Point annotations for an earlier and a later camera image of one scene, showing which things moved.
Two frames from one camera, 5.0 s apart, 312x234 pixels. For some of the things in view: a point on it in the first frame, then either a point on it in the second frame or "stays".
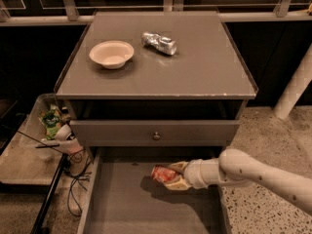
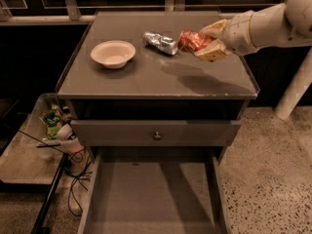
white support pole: x=295 y=87 stays
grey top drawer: x=152 y=133 stays
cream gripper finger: x=179 y=166 to x=217 y=28
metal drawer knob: x=156 y=136 stays
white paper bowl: x=112 y=55 stays
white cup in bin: x=62 y=133 stays
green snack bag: x=51 y=120 stays
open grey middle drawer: x=120 y=197 stays
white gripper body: x=192 y=174 to x=238 y=33
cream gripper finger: x=181 y=183 to x=215 y=52
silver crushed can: x=160 y=43 stays
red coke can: x=163 y=174 to x=193 y=42
